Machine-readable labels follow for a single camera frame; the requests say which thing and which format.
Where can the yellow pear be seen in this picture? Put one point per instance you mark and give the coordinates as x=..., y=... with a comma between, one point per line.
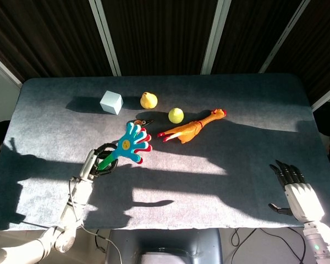
x=148, y=101

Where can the grey table cloth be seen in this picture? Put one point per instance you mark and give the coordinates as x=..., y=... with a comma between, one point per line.
x=195, y=176

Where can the yellow-green ball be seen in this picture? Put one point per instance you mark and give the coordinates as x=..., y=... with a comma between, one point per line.
x=176, y=115

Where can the blue green hand clapper toy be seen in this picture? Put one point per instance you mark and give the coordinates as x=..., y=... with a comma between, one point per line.
x=129, y=143

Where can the white cube block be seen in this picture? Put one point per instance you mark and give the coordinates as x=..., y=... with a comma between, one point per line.
x=110, y=103

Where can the white frame post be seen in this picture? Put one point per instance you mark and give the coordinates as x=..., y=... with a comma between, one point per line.
x=327, y=96
x=284, y=35
x=105, y=38
x=2, y=70
x=214, y=38

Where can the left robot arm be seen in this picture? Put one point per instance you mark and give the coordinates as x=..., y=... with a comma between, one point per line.
x=74, y=203

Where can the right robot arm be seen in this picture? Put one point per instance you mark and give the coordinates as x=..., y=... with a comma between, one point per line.
x=321, y=242

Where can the orange rubber chicken toy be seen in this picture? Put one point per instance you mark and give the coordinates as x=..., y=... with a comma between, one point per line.
x=187, y=130

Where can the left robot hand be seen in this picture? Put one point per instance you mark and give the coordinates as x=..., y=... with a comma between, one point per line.
x=88, y=165

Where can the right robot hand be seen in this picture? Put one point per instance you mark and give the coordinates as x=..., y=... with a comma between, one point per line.
x=302, y=198

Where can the dark brown curtain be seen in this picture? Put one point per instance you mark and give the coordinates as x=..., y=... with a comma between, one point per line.
x=159, y=33

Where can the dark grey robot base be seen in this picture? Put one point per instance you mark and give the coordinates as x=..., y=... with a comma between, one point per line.
x=165, y=244

